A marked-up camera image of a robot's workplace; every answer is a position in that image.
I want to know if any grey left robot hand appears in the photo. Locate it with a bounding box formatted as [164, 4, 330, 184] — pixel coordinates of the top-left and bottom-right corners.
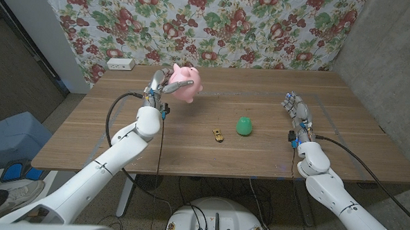
[141, 66, 196, 112]

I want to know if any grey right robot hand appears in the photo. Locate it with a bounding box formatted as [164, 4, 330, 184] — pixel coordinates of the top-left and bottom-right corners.
[278, 91, 316, 145]

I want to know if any pink plastic piggy bank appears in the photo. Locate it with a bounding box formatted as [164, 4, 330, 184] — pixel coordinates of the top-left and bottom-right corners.
[166, 62, 205, 105]

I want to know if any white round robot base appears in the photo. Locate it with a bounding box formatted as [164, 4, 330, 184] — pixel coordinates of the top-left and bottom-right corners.
[164, 195, 267, 230]

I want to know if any green plastic egg toy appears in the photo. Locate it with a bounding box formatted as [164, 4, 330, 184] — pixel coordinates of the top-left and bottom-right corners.
[235, 116, 254, 137]

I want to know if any yellow toy car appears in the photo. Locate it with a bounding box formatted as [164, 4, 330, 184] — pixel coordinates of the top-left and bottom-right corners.
[211, 128, 225, 143]

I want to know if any white power strip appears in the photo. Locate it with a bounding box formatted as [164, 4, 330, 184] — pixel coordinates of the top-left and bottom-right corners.
[106, 57, 136, 72]

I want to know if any floral fruit print backdrop cloth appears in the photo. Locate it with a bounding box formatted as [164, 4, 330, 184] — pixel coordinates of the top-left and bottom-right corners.
[33, 0, 368, 100]

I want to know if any metal table leg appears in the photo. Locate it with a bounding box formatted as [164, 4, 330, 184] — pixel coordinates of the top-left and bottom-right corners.
[292, 179, 317, 227]
[115, 172, 137, 219]

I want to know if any black round floor disc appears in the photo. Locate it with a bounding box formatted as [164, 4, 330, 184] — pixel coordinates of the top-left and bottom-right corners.
[134, 173, 164, 192]

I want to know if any blue-grey plastic bin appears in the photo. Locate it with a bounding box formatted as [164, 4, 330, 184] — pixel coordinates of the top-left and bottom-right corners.
[0, 110, 54, 173]

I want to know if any blue and black foot pedal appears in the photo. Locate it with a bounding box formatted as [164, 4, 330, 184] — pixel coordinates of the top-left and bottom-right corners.
[0, 157, 46, 185]

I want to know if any grey sneaker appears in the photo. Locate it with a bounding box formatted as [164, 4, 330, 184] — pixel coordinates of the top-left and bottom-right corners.
[0, 177, 46, 223]

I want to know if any white robot torso edge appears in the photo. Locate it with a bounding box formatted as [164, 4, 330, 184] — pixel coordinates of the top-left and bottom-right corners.
[0, 220, 121, 230]

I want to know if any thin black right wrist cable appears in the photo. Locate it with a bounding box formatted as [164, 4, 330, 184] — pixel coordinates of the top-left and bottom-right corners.
[289, 146, 300, 203]

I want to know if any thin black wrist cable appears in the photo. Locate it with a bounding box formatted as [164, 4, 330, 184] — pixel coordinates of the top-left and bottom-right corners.
[289, 146, 300, 203]
[150, 112, 166, 230]

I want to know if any thin black left wrist cable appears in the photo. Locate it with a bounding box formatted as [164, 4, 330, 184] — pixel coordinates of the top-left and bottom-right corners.
[150, 112, 166, 230]

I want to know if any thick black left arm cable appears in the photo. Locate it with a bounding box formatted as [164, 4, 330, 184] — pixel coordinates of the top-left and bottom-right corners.
[102, 91, 179, 218]

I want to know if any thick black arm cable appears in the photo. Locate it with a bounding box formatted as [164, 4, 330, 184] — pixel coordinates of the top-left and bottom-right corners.
[310, 134, 410, 229]
[102, 91, 179, 218]

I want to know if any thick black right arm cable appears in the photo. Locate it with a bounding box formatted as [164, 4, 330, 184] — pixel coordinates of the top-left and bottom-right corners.
[310, 134, 410, 229]

